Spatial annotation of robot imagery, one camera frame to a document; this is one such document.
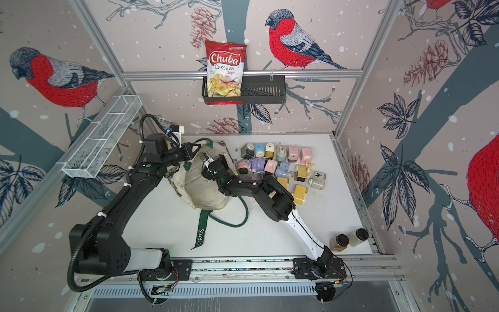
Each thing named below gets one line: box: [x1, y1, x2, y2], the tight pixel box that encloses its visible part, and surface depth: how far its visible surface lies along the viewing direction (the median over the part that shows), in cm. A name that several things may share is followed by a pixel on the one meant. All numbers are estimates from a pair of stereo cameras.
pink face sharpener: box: [236, 159, 252, 175], surface depth 100 cm
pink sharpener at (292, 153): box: [287, 144, 299, 163], surface depth 106 cm
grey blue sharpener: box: [276, 161, 290, 179], surface depth 100 cm
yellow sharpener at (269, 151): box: [265, 142, 275, 159], surface depth 109 cm
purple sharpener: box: [251, 157, 267, 171], surface depth 103 cm
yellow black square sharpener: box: [293, 163, 316, 182], surface depth 100 cm
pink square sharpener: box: [299, 146, 313, 167], surface depth 106 cm
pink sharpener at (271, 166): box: [264, 159, 279, 175], surface depth 100 cm
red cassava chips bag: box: [205, 39, 247, 105], surface depth 86 cm
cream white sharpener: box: [307, 170, 327, 191], surface depth 97 cm
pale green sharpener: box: [276, 142, 288, 162], surface depth 106 cm
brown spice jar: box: [329, 233, 350, 253], surface depth 74 cm
